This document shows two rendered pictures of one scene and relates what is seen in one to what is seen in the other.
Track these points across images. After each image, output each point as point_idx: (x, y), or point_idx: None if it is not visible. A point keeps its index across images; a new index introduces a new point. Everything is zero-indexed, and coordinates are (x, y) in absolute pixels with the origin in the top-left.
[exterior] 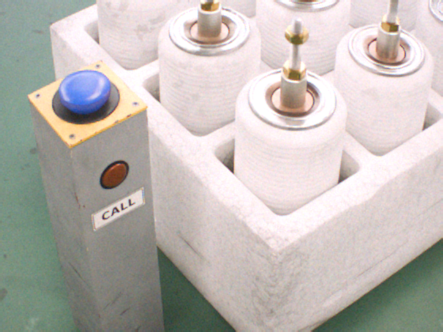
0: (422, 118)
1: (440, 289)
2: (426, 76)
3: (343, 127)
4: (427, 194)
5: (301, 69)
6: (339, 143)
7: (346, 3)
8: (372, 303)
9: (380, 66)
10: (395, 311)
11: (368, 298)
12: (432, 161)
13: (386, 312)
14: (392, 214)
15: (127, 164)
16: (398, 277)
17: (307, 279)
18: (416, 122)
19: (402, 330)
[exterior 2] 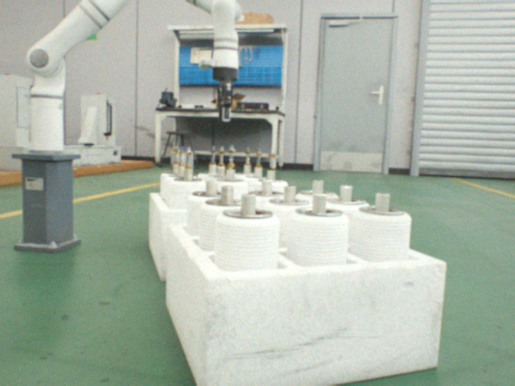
0: (166, 198)
1: (136, 263)
2: (166, 178)
3: (163, 178)
4: (154, 223)
5: (174, 161)
6: (162, 182)
7: (210, 178)
8: (147, 256)
9: (175, 175)
10: (139, 257)
11: (150, 256)
12: (154, 205)
13: (141, 256)
14: (152, 217)
15: (172, 165)
16: (151, 260)
17: (149, 216)
18: (165, 196)
19: (131, 256)
